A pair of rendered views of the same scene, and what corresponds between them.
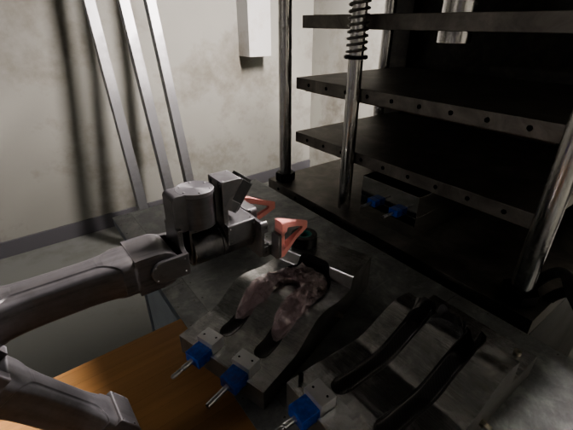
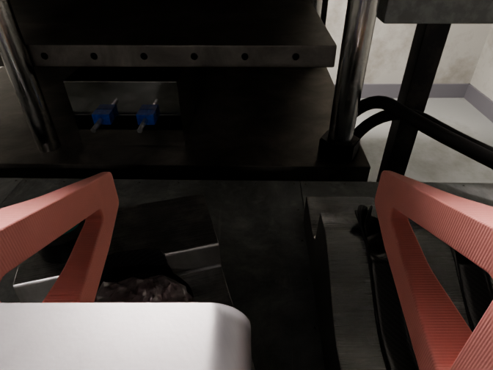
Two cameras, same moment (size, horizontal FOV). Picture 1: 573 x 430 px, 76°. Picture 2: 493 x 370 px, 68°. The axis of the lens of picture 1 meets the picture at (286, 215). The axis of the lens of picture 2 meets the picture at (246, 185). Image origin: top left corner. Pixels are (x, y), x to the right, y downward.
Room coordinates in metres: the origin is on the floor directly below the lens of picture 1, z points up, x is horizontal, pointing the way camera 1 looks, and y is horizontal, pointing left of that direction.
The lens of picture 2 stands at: (0.54, 0.08, 1.28)
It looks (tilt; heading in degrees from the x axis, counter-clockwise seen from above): 37 degrees down; 308
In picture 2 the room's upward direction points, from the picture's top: straight up
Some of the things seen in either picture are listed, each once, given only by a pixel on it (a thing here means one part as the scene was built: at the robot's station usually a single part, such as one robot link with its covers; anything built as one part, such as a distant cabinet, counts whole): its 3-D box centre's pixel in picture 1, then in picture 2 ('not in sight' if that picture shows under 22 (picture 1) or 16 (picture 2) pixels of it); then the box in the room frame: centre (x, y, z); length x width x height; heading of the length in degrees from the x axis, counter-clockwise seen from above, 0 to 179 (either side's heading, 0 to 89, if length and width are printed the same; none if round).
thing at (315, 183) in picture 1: (421, 206); (147, 103); (1.53, -0.63, 0.75); 1.30 x 0.84 x 0.06; 37
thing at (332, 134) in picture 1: (438, 150); (136, 18); (1.56, -0.67, 1.01); 1.10 x 0.74 x 0.05; 37
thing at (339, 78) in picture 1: (450, 90); not in sight; (1.56, -0.67, 1.26); 1.10 x 0.74 x 0.05; 37
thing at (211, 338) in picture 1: (195, 357); not in sight; (0.57, 0.20, 0.85); 0.13 x 0.05 x 0.05; 144
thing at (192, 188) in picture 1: (177, 227); not in sight; (0.48, 0.16, 1.24); 0.12 x 0.09 x 0.12; 128
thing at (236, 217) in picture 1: (234, 204); not in sight; (0.54, 0.09, 1.25); 0.07 x 0.06 x 0.11; 38
